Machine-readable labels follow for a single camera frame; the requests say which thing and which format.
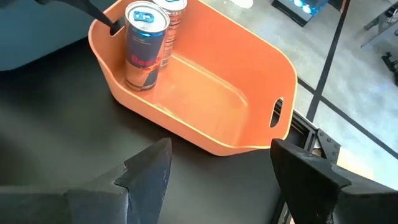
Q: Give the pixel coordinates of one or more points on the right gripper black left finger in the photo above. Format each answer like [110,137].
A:
[146,186]

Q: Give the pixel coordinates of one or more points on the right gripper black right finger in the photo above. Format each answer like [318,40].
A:
[311,186]

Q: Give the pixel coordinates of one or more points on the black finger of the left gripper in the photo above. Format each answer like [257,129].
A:
[81,6]

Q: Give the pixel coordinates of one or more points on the blue silver energy drink can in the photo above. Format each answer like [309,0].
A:
[175,21]
[144,53]

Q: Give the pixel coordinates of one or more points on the orange plastic bin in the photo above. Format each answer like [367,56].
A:
[217,93]

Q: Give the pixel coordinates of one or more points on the white round floor device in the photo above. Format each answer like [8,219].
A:
[242,3]

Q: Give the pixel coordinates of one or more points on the black box blue lights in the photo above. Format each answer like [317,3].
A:
[298,12]

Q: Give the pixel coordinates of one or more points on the grey metal stand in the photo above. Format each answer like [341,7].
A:
[382,21]

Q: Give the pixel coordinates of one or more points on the black corner bracket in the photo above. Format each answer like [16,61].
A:
[328,146]

